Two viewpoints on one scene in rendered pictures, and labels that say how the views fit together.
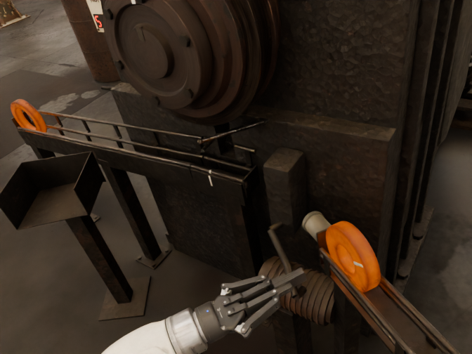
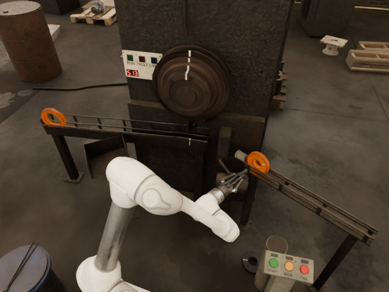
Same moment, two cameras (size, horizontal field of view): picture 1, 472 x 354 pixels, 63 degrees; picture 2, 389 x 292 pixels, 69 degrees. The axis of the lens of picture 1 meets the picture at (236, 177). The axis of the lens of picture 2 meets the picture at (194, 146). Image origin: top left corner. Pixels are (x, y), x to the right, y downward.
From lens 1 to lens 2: 105 cm
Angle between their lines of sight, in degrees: 22
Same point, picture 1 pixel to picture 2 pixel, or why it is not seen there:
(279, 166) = (226, 134)
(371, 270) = (267, 165)
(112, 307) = not seen: hidden behind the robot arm
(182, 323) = (216, 192)
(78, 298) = (96, 218)
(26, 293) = (59, 222)
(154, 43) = (191, 93)
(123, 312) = not seen: hidden behind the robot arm
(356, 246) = (263, 158)
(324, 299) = (245, 182)
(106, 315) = not seen: hidden behind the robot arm
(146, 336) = (206, 197)
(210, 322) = (225, 189)
